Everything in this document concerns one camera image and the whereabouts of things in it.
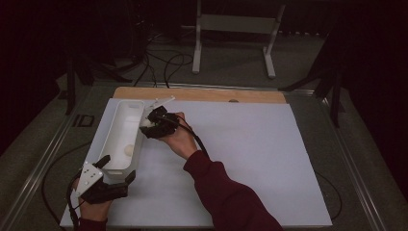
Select black floor cables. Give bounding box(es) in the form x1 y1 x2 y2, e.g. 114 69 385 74
127 30 195 90

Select white metal stand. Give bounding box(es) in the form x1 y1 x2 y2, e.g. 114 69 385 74
191 0 287 80

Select person's left hand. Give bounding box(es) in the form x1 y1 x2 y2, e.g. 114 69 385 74
72 176 114 223

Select person's right hand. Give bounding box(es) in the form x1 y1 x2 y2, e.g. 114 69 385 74
158 111 199 161

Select white table cover board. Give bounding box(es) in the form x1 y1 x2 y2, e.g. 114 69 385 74
60 97 334 229

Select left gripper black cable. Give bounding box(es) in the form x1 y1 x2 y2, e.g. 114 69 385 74
40 141 92 231

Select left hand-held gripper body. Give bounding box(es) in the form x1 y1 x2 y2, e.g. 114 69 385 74
74 161 130 205

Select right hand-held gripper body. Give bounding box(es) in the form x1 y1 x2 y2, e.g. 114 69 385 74
144 94 181 140

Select metal floor rail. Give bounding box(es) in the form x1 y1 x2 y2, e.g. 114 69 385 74
0 90 94 231
316 94 391 231

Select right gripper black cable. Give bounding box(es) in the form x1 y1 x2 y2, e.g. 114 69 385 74
171 114 344 222

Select white plastic bin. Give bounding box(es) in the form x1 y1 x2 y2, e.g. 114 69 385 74
98 99 147 185

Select black tripod stand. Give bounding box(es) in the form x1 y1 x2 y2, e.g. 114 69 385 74
277 30 346 129
63 52 133 116

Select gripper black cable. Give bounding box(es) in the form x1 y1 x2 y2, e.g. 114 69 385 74
171 114 344 222
40 141 92 231

